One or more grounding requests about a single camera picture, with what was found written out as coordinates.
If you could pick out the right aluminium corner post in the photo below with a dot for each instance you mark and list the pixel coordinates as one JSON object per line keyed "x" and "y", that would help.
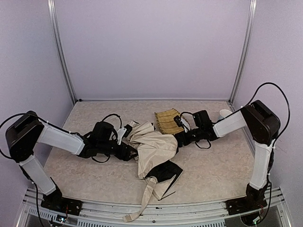
{"x": 244, "y": 51}

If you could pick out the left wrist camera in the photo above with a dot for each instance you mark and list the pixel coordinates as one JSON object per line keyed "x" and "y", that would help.
{"x": 123, "y": 133}

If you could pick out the aluminium front rail frame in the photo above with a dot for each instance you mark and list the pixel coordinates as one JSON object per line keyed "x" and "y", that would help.
{"x": 106, "y": 214}

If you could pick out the light blue ceramic mug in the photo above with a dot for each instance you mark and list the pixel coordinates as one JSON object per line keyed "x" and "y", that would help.
{"x": 224, "y": 113}

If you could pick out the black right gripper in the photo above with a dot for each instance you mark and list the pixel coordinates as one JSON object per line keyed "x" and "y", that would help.
{"x": 181, "y": 140}

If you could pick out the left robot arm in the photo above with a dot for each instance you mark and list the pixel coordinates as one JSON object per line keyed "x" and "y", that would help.
{"x": 30, "y": 132}

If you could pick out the beige folding umbrella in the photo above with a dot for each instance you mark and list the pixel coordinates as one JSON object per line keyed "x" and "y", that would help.
{"x": 155, "y": 151}

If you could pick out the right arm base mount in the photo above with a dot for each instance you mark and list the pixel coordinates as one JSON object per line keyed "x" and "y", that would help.
{"x": 245, "y": 204}

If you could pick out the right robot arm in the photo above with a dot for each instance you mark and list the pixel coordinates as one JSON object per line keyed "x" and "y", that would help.
{"x": 262, "y": 123}

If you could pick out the aluminium corner post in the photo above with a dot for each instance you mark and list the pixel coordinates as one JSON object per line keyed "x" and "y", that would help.
{"x": 244, "y": 51}
{"x": 60, "y": 51}

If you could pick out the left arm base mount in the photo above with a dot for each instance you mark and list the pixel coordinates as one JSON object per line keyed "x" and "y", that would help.
{"x": 56, "y": 202}

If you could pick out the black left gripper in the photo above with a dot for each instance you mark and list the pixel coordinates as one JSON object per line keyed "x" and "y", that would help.
{"x": 130, "y": 154}

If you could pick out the woven bamboo tray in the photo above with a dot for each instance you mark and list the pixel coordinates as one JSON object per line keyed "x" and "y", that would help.
{"x": 165, "y": 122}

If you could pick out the left aluminium corner post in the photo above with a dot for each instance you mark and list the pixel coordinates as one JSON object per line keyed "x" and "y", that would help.
{"x": 60, "y": 51}

